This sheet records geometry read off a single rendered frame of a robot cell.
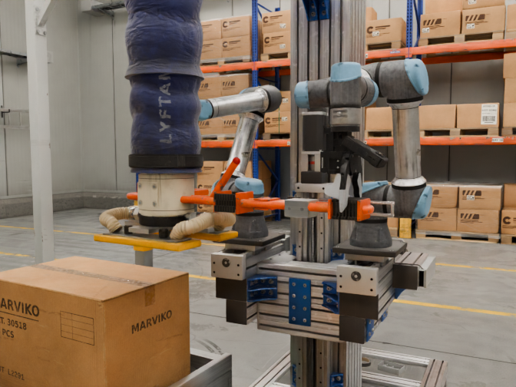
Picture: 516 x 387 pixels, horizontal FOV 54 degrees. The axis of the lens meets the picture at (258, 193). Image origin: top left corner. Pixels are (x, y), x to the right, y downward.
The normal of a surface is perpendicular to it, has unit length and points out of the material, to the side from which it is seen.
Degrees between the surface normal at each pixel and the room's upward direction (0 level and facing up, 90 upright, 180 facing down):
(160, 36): 90
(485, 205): 91
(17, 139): 90
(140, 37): 90
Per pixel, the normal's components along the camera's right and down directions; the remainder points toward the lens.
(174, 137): 0.36, -0.13
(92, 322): -0.51, 0.07
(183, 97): 0.57, -0.30
